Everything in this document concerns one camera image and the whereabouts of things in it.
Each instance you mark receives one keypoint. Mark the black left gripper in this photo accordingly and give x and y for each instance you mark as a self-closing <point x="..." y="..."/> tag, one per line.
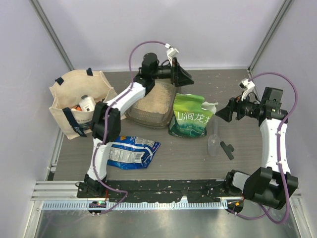
<point x="179" y="77"/>

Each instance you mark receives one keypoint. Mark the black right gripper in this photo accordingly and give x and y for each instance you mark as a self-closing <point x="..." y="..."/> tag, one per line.
<point x="227" y="113"/>

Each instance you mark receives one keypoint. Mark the clear plastic scoop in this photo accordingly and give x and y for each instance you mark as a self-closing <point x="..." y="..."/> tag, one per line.
<point x="214" y="140"/>

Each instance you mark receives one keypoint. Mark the green cat litter bag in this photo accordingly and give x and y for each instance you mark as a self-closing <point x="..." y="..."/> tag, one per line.
<point x="191" y="115"/>

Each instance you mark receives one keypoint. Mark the black bag clip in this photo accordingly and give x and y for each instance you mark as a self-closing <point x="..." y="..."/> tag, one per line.
<point x="228" y="149"/>

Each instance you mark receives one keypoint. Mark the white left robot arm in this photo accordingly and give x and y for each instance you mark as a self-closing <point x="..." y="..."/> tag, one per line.
<point x="106" y="121"/>

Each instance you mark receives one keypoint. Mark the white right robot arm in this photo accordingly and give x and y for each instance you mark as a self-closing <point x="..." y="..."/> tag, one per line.
<point x="267" y="185"/>

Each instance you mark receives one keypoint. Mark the translucent grey litter box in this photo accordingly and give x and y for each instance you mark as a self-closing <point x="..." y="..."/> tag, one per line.
<point x="155" y="109"/>

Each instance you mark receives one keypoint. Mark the blue chip bag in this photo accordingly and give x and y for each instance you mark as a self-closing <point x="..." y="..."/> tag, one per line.
<point x="132" y="152"/>

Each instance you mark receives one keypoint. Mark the white bottle in tote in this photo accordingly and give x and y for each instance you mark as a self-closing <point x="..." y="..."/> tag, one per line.
<point x="87" y="103"/>

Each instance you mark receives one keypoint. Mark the orange item in tote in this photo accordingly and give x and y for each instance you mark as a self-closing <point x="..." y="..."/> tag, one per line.
<point x="76" y="108"/>

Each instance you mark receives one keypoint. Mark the beige canvas tote bag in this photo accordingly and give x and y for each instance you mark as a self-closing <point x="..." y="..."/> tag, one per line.
<point x="67" y="92"/>

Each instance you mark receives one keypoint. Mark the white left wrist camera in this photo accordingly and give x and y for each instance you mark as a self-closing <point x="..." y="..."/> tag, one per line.
<point x="171" y="52"/>

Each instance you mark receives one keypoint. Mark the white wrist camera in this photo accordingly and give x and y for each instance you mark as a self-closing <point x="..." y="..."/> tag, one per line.
<point x="171" y="52"/>
<point x="247" y="87"/>

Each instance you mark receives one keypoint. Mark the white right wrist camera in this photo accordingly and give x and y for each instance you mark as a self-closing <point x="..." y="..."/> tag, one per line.
<point x="247" y="87"/>

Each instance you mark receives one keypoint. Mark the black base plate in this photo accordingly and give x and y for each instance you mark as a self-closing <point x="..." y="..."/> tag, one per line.
<point x="161" y="191"/>

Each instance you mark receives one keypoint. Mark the aluminium front rail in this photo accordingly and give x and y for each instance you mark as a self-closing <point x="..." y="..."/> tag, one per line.
<point x="62" y="195"/>

